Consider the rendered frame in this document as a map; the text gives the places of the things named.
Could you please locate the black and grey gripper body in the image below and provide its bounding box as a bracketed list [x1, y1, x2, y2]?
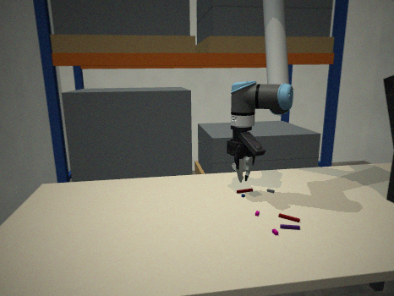
[227, 126, 252, 158]

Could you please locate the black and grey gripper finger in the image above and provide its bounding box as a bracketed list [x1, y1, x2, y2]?
[243, 154, 255, 181]
[232, 151, 244, 183]

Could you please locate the purple rod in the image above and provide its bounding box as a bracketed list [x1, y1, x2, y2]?
[280, 224, 300, 230]

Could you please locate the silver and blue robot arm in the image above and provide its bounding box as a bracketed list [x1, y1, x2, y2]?
[231, 0, 293, 156]

